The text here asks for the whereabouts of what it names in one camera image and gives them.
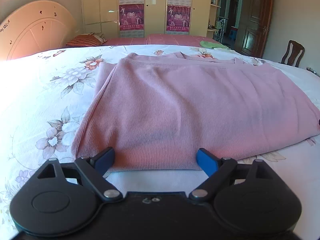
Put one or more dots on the pink checkered bed cover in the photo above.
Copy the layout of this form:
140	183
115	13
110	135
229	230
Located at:
166	39

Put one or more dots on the pink knit sweater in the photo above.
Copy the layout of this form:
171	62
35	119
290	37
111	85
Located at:
157	111

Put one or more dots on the cream round headboard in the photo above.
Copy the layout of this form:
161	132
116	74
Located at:
35	27

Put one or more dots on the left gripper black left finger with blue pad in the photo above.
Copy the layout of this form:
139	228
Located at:
101	162

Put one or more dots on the orange striped pillow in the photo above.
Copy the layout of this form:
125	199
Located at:
87	40

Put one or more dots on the cream glossy wardrobe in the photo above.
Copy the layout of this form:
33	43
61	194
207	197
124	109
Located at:
102	16

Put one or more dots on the lower right magenta poster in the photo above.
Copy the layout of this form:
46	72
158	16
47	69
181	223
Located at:
178	19

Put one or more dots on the lower left magenta poster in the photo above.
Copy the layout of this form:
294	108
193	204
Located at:
131	20

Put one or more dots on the green cloth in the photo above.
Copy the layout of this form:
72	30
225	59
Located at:
212	45

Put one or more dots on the dark wooden chair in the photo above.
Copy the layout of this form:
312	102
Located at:
294	54

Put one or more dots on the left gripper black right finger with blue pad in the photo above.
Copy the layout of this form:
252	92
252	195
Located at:
210	164

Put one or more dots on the dark brown wooden door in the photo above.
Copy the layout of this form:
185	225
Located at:
253	27

